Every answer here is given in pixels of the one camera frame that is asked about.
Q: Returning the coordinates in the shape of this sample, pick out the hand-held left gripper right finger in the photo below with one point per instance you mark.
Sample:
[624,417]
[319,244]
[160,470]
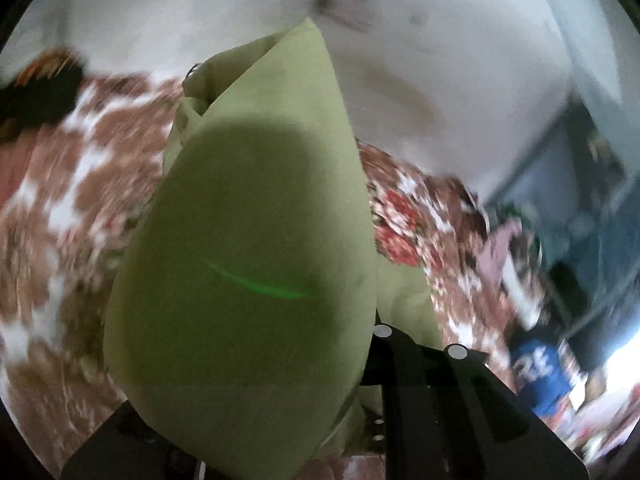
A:
[450,420]

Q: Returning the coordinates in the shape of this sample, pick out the brown floral blanket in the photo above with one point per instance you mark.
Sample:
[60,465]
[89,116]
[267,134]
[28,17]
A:
[65,210]

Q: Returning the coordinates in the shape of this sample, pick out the pink cloth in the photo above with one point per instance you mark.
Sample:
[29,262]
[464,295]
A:
[500,250]

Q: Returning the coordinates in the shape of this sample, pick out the green garment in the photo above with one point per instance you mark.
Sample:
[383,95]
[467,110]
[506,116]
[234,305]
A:
[250,240]

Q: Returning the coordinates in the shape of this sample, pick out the white cloth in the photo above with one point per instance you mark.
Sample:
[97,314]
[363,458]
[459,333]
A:
[525,295]

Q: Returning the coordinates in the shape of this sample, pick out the blue printed cloth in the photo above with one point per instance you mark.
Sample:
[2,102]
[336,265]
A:
[542,370]

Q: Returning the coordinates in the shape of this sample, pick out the black and orange cloth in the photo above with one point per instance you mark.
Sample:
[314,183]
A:
[35,100]

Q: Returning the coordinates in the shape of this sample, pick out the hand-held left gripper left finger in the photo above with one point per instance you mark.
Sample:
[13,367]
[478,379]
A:
[125,452]

